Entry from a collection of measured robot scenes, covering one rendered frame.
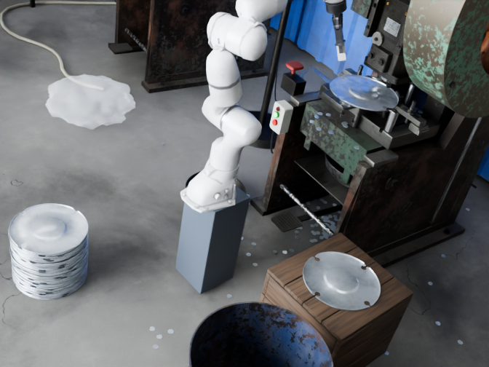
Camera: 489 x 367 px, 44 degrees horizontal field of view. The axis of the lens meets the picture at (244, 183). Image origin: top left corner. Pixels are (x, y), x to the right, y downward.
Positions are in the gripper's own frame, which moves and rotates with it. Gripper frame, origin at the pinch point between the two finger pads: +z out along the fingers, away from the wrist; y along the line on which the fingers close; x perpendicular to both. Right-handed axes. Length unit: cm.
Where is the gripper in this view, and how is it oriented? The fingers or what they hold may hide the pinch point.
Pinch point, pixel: (341, 51)
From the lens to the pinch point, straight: 242.6
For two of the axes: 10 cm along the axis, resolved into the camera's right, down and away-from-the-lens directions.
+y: -1.5, 6.0, -7.8
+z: 1.9, 8.0, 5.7
